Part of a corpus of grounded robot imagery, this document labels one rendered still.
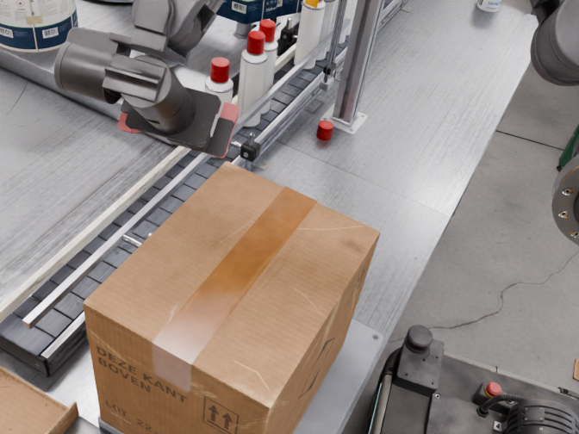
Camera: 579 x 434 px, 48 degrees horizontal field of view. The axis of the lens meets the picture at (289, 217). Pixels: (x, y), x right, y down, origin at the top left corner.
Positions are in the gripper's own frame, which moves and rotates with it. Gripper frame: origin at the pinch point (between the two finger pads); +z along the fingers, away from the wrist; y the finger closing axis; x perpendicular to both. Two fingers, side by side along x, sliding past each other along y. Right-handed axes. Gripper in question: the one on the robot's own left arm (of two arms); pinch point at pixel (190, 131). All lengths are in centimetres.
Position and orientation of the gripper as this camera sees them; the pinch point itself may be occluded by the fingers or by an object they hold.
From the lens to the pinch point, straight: 87.6
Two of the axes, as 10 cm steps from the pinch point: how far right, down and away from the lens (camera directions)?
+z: 0.9, 1.3, 9.9
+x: -2.9, 9.5, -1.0
